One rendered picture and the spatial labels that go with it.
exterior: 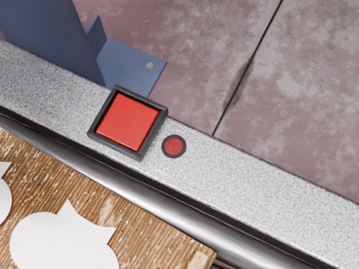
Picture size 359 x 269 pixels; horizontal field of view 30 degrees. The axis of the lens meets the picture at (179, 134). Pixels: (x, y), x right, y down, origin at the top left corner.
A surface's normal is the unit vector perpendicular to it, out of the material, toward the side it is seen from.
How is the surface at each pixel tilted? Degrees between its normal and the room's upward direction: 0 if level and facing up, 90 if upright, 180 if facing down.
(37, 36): 90
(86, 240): 0
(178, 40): 0
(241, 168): 0
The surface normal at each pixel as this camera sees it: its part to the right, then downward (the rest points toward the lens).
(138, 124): -0.06, -0.34
